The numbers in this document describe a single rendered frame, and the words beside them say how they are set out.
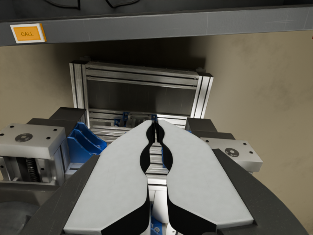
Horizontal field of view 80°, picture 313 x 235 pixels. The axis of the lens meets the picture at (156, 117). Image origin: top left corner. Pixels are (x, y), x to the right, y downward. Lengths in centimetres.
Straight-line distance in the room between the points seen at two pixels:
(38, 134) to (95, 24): 29
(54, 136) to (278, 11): 53
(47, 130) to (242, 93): 135
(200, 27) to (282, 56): 127
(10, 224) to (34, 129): 21
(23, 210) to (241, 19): 59
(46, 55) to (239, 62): 133
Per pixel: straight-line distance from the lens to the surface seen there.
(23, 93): 171
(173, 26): 38
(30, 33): 43
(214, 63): 143
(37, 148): 49
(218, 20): 40
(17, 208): 55
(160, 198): 61
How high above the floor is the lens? 133
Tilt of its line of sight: 62 degrees down
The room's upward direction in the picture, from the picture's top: 177 degrees clockwise
